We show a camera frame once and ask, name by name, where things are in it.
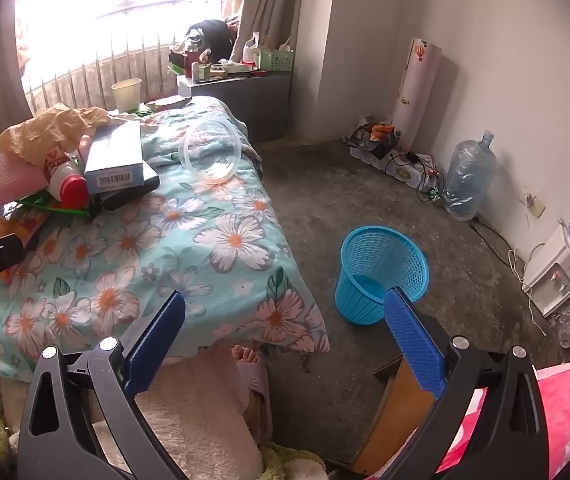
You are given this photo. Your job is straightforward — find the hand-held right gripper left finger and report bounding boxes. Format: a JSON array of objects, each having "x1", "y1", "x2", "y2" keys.
[{"x1": 16, "y1": 290, "x2": 186, "y2": 480}]

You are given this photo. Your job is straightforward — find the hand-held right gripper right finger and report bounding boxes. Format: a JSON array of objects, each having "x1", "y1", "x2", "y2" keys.
[{"x1": 382, "y1": 286, "x2": 552, "y2": 480}]

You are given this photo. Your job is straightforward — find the green snack bag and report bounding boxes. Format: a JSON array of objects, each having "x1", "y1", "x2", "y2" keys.
[{"x1": 0, "y1": 180, "x2": 91, "y2": 218}]

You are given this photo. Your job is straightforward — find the blue plastic wastebasket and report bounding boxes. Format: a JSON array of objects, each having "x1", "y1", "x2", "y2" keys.
[{"x1": 335, "y1": 225, "x2": 430, "y2": 326}]

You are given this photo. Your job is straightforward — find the white bottle red cap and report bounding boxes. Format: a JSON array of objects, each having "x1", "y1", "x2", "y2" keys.
[{"x1": 42, "y1": 152, "x2": 91, "y2": 208}]

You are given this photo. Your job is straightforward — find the brown paper bag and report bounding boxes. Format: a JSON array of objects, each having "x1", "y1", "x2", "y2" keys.
[{"x1": 0, "y1": 104, "x2": 111, "y2": 166}]

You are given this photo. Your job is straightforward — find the wooden board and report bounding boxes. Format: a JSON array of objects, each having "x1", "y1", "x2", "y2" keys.
[{"x1": 352, "y1": 355, "x2": 438, "y2": 476}]

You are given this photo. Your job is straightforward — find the person's leg fluffy trousers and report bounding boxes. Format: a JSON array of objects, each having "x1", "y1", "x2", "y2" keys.
[{"x1": 85, "y1": 345, "x2": 266, "y2": 480}]

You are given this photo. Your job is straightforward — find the pink foam pouch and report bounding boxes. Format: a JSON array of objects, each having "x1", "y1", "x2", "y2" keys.
[{"x1": 0, "y1": 152, "x2": 48, "y2": 206}]

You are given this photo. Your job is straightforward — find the floral turquoise blanket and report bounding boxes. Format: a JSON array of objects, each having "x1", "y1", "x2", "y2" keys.
[{"x1": 0, "y1": 95, "x2": 331, "y2": 376}]

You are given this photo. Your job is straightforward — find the person's foot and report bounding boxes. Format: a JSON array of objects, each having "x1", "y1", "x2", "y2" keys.
[{"x1": 231, "y1": 344, "x2": 262, "y2": 367}]

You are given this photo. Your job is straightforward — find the pink slipper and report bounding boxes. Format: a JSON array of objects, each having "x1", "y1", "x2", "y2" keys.
[{"x1": 237, "y1": 355, "x2": 273, "y2": 443}]

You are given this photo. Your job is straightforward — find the black flat box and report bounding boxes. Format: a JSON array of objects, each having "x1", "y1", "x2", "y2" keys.
[{"x1": 90, "y1": 162, "x2": 161, "y2": 211}]

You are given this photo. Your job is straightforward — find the white appliance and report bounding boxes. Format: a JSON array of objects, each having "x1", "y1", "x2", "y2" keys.
[{"x1": 522, "y1": 225, "x2": 570, "y2": 317}]

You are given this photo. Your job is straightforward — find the grey cardboard box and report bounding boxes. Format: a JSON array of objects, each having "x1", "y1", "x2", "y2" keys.
[{"x1": 84, "y1": 120, "x2": 146, "y2": 195}]

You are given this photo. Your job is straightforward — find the pink blanket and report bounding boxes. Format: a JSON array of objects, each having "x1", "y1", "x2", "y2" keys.
[{"x1": 365, "y1": 360, "x2": 570, "y2": 480}]

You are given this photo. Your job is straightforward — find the large clear water jug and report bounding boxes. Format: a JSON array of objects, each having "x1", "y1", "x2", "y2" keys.
[{"x1": 442, "y1": 131, "x2": 498, "y2": 222}]

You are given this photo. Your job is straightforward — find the yellow green fluffy cushion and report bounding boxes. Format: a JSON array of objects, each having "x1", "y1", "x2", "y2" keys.
[{"x1": 260, "y1": 442, "x2": 328, "y2": 480}]

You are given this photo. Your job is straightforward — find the black orange snack bag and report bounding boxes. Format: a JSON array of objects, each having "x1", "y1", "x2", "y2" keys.
[{"x1": 347, "y1": 122, "x2": 401, "y2": 161}]

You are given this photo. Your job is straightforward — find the white paper cup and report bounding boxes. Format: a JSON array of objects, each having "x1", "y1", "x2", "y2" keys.
[{"x1": 111, "y1": 78, "x2": 143, "y2": 112}]

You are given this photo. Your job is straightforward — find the metal window railing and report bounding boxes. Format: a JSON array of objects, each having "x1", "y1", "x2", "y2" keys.
[{"x1": 20, "y1": 0, "x2": 226, "y2": 111}]

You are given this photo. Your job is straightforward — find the dark flat book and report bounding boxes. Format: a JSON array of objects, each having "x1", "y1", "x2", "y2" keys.
[{"x1": 145, "y1": 95, "x2": 193, "y2": 113}]

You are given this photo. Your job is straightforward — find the rolled pink poster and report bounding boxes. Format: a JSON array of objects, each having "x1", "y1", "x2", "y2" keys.
[{"x1": 390, "y1": 37, "x2": 443, "y2": 148}]

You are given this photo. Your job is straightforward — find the grey cabinet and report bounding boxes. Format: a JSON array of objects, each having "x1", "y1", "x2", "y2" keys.
[{"x1": 177, "y1": 74, "x2": 293, "y2": 143}]

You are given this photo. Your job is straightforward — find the green plastic basket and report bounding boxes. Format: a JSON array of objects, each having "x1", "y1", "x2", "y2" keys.
[{"x1": 259, "y1": 50, "x2": 296, "y2": 73}]

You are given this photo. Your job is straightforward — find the white plastic bag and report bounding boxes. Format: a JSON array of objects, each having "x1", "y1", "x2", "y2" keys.
[{"x1": 242, "y1": 32, "x2": 264, "y2": 63}]

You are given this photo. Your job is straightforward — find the white wall socket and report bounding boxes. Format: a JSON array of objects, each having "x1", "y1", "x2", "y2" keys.
[{"x1": 519, "y1": 191, "x2": 546, "y2": 220}]

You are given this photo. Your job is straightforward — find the black charger cable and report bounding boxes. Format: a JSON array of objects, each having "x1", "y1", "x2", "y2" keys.
[{"x1": 385, "y1": 150, "x2": 446, "y2": 206}]

